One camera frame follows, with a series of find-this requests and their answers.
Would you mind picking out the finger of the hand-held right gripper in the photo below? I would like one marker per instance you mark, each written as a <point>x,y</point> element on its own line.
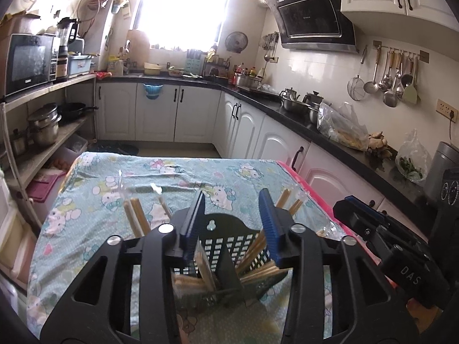
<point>362,204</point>
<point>349,216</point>

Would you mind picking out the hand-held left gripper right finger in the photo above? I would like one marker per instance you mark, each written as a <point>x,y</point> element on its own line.
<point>269,225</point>

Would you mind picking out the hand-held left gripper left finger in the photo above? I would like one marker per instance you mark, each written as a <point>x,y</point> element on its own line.
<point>193,222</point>

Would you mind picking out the dark green plastic utensil basket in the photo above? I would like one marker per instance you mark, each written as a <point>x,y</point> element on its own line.
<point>222,238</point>

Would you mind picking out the set of bamboo chopsticks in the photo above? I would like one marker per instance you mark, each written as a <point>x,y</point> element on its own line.
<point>138,218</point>

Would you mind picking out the person's right hand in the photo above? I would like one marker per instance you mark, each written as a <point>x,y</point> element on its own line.
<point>425,317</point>

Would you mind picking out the ginger roots pile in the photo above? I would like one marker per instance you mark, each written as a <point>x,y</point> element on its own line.
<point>379,145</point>

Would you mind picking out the bag of green vegetables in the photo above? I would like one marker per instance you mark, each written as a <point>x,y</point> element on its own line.
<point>412,161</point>

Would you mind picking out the black kitchen countertop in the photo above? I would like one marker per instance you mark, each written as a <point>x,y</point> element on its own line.
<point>322,139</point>

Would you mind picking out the clear plastic food bag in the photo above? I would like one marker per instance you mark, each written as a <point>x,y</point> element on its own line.
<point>340,125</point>

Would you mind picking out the grey rice cooker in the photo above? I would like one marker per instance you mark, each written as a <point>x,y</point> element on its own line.
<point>441,165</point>

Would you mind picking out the cartoon printed green cloth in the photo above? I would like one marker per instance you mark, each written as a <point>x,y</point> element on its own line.
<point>107,172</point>

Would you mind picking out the dark floor mat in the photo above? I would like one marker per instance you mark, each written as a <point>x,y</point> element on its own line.
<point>114,149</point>

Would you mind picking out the large steel skimmer spoon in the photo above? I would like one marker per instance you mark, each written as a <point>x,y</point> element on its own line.
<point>391,98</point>

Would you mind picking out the steel kettle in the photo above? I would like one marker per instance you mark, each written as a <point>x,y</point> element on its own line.
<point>313,98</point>
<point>289,94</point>

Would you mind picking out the green spatula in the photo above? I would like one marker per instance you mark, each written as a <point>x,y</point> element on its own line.
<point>411,93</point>

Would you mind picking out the blue hanging basket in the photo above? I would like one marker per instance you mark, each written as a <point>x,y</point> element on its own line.
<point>153,91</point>

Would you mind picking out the steel cooking pot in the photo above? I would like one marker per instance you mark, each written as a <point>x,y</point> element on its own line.
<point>247,80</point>

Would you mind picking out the pink plastic board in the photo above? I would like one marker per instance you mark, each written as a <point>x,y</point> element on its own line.
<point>46,186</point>

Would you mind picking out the black dish rack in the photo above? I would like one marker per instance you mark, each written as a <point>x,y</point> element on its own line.
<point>218,68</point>

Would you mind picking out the teal knife block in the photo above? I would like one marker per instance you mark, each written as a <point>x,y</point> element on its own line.
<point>194,62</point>

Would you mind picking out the black frying pan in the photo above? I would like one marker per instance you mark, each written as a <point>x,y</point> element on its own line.
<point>73,111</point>

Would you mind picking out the stainless steel stock pot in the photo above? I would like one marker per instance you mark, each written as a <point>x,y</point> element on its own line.
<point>45,125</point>

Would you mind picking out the blue plastic tray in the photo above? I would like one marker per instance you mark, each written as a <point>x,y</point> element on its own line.
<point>80,65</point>

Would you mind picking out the black range hood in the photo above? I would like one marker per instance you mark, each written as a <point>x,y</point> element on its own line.
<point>312,14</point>

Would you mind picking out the metal kitchen shelf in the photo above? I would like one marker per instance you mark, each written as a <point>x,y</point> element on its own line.
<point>46,87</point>

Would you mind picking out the kitchen window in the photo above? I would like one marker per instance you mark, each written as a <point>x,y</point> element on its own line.
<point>183,7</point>

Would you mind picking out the black microwave oven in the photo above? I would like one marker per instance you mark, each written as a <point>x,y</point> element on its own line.
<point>28,62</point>

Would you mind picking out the wall power outlet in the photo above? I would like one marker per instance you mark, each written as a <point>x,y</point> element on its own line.
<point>447,109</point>

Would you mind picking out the wall utensil rail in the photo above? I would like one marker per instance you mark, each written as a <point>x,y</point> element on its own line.
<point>400,52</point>

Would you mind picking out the small wall fan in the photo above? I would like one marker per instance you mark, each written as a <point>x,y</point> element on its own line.
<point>236,42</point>

